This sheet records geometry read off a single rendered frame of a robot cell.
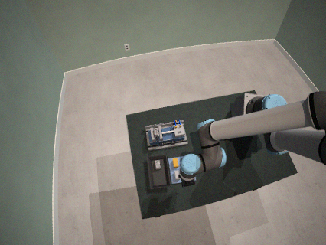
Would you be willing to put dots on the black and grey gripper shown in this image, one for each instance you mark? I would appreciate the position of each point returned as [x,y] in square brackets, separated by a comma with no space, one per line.
[192,182]

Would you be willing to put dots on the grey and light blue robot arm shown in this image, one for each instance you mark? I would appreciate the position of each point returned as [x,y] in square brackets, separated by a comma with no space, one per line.
[279,125]

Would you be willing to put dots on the yellow block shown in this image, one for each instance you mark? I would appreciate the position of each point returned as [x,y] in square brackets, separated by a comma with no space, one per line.
[175,162]

